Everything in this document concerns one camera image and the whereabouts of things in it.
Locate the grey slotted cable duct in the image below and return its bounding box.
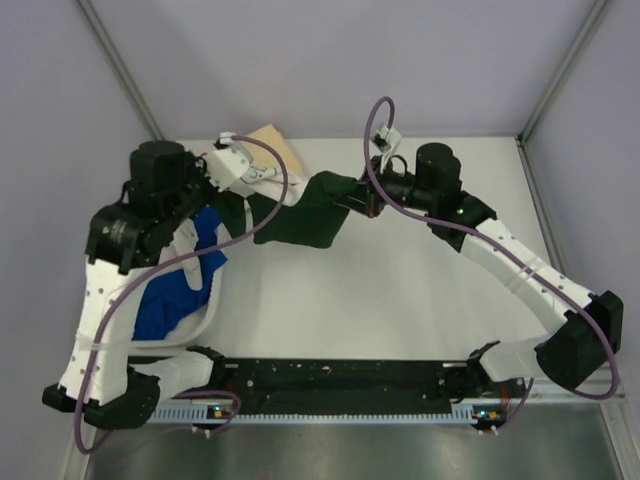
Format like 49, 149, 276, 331
148, 402, 505, 425

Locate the white plastic laundry basket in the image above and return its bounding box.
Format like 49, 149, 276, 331
129, 268, 224, 356

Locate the folded beige t shirt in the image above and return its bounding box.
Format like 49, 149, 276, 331
244, 124, 308, 180

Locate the white and green t shirt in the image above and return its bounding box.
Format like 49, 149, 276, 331
209, 171, 358, 249

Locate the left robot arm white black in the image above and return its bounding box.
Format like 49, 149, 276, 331
42, 141, 227, 431

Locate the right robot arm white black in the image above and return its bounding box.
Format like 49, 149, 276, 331
349, 143, 623, 400

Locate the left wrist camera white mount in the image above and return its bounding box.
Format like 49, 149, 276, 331
205, 132, 252, 191

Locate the blue t shirt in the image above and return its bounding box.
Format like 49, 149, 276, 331
131, 207, 230, 341

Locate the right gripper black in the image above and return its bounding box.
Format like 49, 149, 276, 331
335, 154, 437, 219

